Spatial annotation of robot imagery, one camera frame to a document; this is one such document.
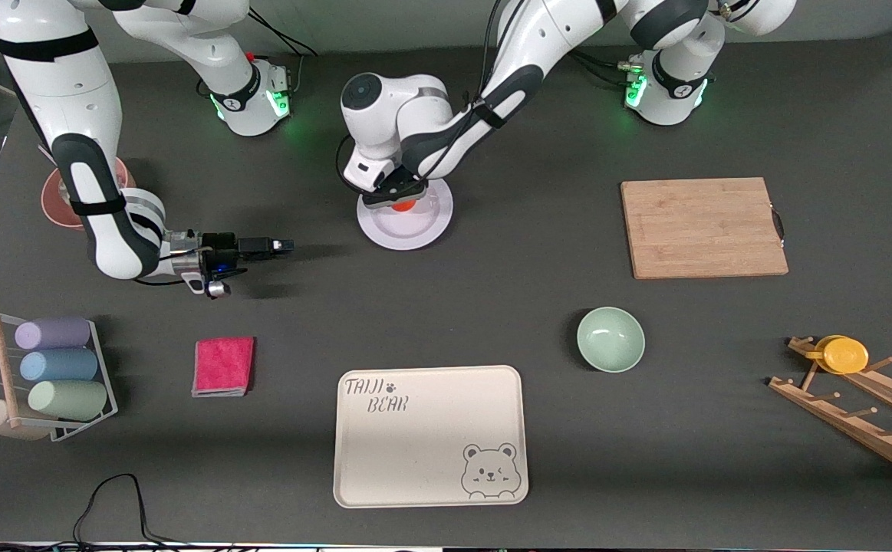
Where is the pink folded cloth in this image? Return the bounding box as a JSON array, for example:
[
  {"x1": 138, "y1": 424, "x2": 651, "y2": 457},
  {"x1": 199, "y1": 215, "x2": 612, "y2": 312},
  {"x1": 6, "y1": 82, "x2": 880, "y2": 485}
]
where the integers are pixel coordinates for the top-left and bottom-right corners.
[{"x1": 191, "y1": 337, "x2": 255, "y2": 398}]

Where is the black cable on table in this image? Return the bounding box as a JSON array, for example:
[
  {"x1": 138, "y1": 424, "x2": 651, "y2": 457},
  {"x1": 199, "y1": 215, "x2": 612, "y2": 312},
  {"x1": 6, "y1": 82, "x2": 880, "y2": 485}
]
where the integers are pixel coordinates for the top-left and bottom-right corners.
[{"x1": 0, "y1": 473, "x2": 262, "y2": 552}]

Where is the wooden cutting board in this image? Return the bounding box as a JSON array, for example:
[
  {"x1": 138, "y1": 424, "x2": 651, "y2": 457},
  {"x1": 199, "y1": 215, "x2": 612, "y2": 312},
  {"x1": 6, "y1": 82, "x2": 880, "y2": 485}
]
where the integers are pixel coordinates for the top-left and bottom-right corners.
[{"x1": 620, "y1": 177, "x2": 790, "y2": 280}]

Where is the green bowl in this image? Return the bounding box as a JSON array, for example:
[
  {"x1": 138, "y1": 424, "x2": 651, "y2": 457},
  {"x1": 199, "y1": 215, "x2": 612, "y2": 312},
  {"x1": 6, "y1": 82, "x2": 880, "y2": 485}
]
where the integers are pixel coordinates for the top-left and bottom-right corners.
[{"x1": 577, "y1": 307, "x2": 646, "y2": 374}]

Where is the white wire cup rack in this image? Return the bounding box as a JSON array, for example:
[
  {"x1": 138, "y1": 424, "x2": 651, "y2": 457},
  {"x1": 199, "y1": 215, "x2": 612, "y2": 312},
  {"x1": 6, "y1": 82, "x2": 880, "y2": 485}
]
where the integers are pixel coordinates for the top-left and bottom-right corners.
[{"x1": 0, "y1": 308, "x2": 119, "y2": 443}]

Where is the yellow cup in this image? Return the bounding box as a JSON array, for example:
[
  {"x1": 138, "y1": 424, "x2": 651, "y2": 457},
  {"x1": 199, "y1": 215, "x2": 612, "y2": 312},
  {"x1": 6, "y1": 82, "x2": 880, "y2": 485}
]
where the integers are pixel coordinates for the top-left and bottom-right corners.
[{"x1": 805, "y1": 335, "x2": 870, "y2": 375}]

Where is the black left arm base cable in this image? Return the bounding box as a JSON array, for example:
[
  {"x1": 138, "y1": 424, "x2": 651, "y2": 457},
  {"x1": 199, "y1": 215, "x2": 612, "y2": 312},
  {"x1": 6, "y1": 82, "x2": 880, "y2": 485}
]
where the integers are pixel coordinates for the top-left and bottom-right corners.
[{"x1": 568, "y1": 46, "x2": 673, "y2": 89}]

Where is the wooden peg rack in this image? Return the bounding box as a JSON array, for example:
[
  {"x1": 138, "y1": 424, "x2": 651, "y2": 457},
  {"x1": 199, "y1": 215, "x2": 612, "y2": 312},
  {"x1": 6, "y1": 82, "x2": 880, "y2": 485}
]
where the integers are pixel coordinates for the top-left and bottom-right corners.
[{"x1": 768, "y1": 336, "x2": 892, "y2": 482}]

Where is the pink bowl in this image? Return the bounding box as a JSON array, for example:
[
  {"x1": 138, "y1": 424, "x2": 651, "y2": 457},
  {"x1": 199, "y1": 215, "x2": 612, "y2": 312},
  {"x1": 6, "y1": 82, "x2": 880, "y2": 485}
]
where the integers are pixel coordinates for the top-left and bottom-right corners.
[{"x1": 41, "y1": 157, "x2": 137, "y2": 230}]

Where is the white round plate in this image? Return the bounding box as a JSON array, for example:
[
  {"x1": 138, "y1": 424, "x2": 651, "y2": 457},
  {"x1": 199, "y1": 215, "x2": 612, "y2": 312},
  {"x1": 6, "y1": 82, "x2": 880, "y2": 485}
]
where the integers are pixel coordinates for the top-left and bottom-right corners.
[{"x1": 357, "y1": 180, "x2": 454, "y2": 251}]

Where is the blue cup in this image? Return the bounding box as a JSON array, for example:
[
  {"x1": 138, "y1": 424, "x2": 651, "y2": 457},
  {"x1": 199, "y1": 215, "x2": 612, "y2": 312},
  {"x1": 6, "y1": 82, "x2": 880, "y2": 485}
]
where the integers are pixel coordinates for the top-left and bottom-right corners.
[{"x1": 19, "y1": 348, "x2": 99, "y2": 383}]

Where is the cream tray with bear print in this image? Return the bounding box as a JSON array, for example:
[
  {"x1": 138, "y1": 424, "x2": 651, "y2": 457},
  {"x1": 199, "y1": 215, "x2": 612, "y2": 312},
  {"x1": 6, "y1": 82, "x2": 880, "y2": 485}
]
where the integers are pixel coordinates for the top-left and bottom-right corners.
[{"x1": 333, "y1": 365, "x2": 529, "y2": 509}]

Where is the black arm base cable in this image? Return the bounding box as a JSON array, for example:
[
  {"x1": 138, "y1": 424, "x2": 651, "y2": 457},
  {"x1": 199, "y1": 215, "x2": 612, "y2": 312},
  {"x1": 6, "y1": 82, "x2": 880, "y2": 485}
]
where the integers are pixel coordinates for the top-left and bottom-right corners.
[
  {"x1": 242, "y1": 8, "x2": 320, "y2": 93},
  {"x1": 568, "y1": 46, "x2": 673, "y2": 89}
]

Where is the black right arm base cable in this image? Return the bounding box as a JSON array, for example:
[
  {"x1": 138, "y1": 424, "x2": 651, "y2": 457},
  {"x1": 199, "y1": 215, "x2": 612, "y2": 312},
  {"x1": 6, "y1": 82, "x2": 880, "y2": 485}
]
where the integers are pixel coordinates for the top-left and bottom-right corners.
[{"x1": 242, "y1": 8, "x2": 320, "y2": 93}]

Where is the green cup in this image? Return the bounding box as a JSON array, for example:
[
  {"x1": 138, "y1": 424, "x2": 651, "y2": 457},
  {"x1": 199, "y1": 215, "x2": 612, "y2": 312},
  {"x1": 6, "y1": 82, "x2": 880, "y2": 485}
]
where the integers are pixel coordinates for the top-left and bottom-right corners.
[{"x1": 28, "y1": 380, "x2": 108, "y2": 421}]

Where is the purple cup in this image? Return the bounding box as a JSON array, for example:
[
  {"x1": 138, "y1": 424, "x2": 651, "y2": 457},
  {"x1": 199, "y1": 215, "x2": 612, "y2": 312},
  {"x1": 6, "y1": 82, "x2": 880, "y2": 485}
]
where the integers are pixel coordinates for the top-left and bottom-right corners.
[{"x1": 15, "y1": 317, "x2": 91, "y2": 350}]

